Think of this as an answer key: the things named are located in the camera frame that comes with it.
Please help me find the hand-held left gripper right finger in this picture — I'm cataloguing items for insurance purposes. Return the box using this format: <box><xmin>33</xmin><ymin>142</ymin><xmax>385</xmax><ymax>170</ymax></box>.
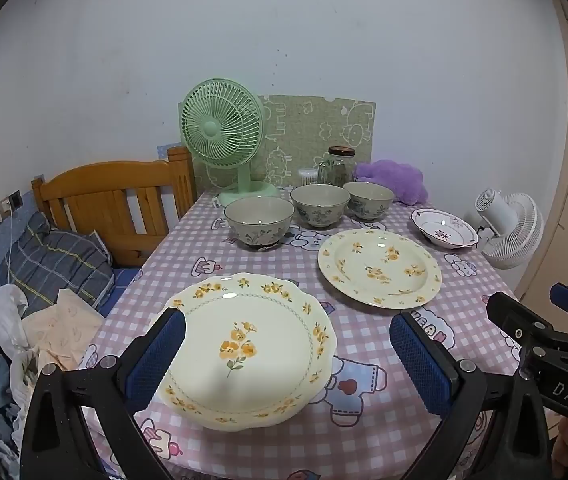
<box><xmin>389</xmin><ymin>311</ymin><xmax>554</xmax><ymax>480</ymax></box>

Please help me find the blue bed sheet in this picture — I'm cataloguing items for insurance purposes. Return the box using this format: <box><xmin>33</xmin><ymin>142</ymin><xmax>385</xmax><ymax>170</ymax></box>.
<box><xmin>111</xmin><ymin>267</ymin><xmax>145</xmax><ymax>311</ymax></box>

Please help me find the beige cloth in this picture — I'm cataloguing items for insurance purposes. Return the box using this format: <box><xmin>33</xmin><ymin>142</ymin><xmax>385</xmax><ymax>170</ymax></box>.
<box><xmin>21</xmin><ymin>287</ymin><xmax>107</xmax><ymax>376</ymax></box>

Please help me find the green printed board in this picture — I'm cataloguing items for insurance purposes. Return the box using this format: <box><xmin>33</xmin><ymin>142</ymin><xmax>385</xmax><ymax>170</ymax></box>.
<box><xmin>179</xmin><ymin>94</ymin><xmax>379</xmax><ymax>196</ymax></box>

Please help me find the purple plush toy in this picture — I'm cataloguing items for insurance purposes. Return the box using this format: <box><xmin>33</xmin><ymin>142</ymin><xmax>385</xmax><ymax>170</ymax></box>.
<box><xmin>354</xmin><ymin>159</ymin><xmax>429</xmax><ymax>206</ymax></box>

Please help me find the white cable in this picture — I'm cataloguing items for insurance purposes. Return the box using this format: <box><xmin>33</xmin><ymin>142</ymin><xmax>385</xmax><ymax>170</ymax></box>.
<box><xmin>6</xmin><ymin>205</ymin><xmax>16</xmax><ymax>283</ymax></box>

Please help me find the wooden bed headboard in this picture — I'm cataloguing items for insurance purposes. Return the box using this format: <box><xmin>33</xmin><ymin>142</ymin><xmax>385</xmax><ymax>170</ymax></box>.
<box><xmin>31</xmin><ymin>146</ymin><xmax>198</xmax><ymax>267</ymax></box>

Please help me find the white desk fan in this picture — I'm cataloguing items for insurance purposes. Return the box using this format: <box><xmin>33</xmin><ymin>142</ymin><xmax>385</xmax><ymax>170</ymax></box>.
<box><xmin>474</xmin><ymin>188</ymin><xmax>544</xmax><ymax>269</ymax></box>

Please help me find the scalloped yellow floral plate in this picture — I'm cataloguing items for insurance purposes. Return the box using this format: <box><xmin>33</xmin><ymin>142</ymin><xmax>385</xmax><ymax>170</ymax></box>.
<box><xmin>150</xmin><ymin>273</ymin><xmax>338</xmax><ymax>432</ymax></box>

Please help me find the glass jar with brown lid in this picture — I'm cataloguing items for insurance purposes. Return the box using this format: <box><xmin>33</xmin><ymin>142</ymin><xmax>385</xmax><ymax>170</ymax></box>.
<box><xmin>317</xmin><ymin>146</ymin><xmax>356</xmax><ymax>188</ymax></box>

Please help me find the grey-green floral bowl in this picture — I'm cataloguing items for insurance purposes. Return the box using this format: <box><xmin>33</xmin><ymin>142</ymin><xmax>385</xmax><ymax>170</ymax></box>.
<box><xmin>290</xmin><ymin>184</ymin><xmax>350</xmax><ymax>229</ymax></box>
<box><xmin>343</xmin><ymin>181</ymin><xmax>395</xmax><ymax>221</ymax></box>
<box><xmin>223</xmin><ymin>196</ymin><xmax>295</xmax><ymax>247</ymax></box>

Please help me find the grey plaid pillow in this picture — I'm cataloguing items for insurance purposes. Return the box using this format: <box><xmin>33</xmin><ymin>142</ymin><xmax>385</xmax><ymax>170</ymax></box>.
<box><xmin>0</xmin><ymin>211</ymin><xmax>115</xmax><ymax>318</ymax></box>

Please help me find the wall socket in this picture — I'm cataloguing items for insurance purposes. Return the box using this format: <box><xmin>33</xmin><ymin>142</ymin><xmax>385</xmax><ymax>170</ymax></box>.
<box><xmin>0</xmin><ymin>191</ymin><xmax>24</xmax><ymax>222</ymax></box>

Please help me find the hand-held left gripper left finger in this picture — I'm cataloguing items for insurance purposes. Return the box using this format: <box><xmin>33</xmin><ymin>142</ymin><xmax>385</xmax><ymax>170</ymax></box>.
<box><xmin>19</xmin><ymin>307</ymin><xmax>187</xmax><ymax>480</ymax></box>

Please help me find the small white red-print dish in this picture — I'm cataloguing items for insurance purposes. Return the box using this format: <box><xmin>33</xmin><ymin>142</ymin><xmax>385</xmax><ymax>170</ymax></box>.
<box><xmin>410</xmin><ymin>208</ymin><xmax>479</xmax><ymax>250</ymax></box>

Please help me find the round yellow floral plate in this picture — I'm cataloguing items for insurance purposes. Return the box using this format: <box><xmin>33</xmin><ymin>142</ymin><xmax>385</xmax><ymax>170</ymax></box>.
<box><xmin>317</xmin><ymin>229</ymin><xmax>443</xmax><ymax>309</ymax></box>

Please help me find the pink checked tablecloth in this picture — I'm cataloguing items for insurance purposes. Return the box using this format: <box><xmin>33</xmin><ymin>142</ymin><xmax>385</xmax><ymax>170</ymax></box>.
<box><xmin>81</xmin><ymin>187</ymin><xmax>564</xmax><ymax>480</ymax></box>

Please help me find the green desk fan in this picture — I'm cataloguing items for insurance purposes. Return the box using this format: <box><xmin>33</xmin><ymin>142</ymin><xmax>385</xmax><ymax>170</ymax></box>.
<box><xmin>179</xmin><ymin>78</ymin><xmax>279</xmax><ymax>207</ymax></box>

